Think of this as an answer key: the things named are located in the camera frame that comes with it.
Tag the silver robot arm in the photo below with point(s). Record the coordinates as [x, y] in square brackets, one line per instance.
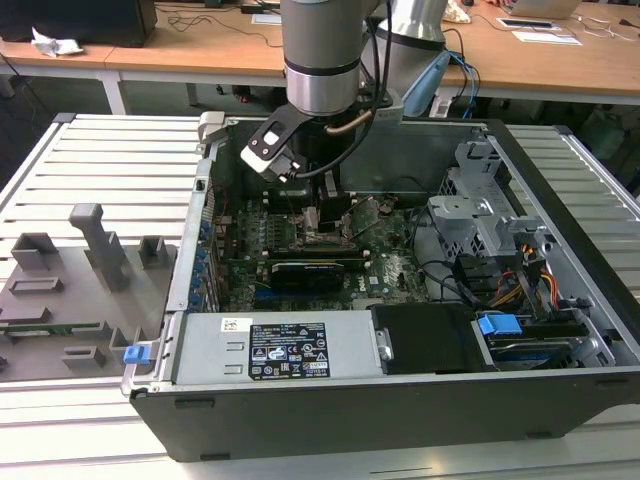
[320, 40]

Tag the black RAM slot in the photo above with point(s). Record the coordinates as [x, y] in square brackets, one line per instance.
[315, 251]
[356, 258]
[282, 210]
[282, 204]

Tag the CPU socket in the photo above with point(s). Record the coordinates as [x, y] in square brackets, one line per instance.
[352, 245]

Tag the black plastic bay cover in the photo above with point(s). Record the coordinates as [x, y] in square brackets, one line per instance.
[425, 340]

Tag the round coin cell battery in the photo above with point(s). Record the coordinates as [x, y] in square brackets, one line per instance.
[389, 203]

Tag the person's foot in sandal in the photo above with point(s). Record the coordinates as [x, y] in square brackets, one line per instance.
[244, 94]

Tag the pale blue teach pendant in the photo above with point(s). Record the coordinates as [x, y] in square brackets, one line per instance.
[425, 85]

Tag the black graphics card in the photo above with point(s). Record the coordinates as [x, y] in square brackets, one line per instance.
[307, 275]

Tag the white paper sheet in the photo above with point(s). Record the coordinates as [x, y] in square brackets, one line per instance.
[275, 20]
[547, 37]

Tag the green motherboard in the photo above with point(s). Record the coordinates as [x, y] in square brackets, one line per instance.
[385, 280]

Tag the wooden desk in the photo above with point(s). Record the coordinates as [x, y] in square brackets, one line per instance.
[200, 50]

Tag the silver metal drive cage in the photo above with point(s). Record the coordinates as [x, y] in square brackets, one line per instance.
[460, 220]

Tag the grey power supply unit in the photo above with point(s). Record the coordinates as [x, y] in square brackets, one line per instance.
[210, 350]

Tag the white tablet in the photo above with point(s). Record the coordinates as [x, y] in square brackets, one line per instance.
[530, 23]

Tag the hard disk blue carrier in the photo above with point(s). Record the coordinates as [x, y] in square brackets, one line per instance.
[500, 327]

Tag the silver laptop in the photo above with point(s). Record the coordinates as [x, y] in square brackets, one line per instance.
[540, 7]

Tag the black computer box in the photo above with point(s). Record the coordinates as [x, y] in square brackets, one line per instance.
[75, 20]

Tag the blue case latch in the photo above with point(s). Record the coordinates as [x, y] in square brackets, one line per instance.
[135, 355]

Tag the black grey PC case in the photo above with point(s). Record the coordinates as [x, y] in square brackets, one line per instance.
[350, 425]

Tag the crumpled white paper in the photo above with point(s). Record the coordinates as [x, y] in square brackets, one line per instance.
[55, 44]

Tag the grey parts rack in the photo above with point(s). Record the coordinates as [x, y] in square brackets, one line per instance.
[75, 310]

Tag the green RAM stick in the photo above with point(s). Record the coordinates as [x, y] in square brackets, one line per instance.
[50, 328]

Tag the white camera black bracket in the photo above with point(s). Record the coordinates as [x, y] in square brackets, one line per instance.
[265, 145]

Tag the grey camera box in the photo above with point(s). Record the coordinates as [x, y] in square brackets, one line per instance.
[390, 107]

